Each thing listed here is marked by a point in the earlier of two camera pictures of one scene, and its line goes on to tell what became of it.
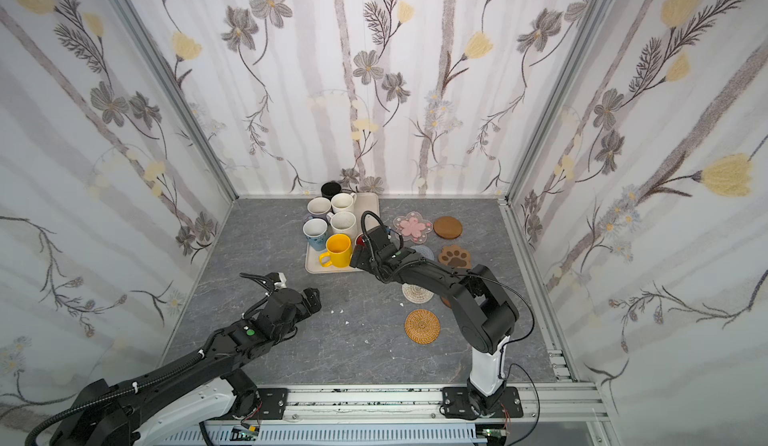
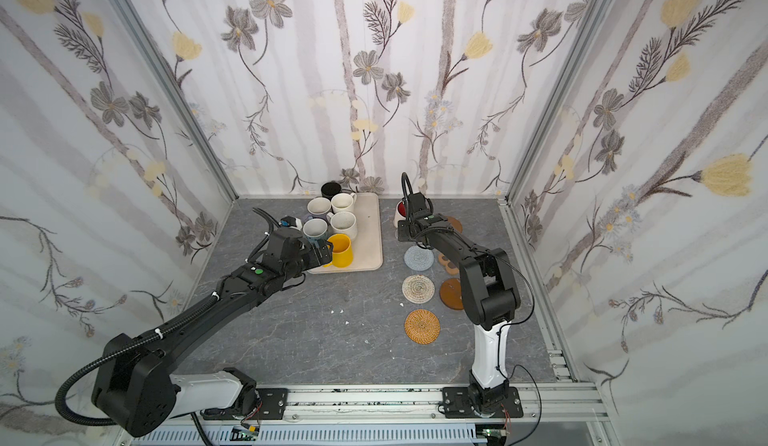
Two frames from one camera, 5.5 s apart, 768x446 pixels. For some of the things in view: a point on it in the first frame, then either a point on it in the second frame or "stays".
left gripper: x=276 y=290 → x=318 y=251
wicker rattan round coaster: x=422 y=326 stays
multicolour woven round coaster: x=415 y=293 stays
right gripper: x=372 y=252 → x=405 y=228
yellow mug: x=340 y=251 stays
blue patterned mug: x=315 y=229 stays
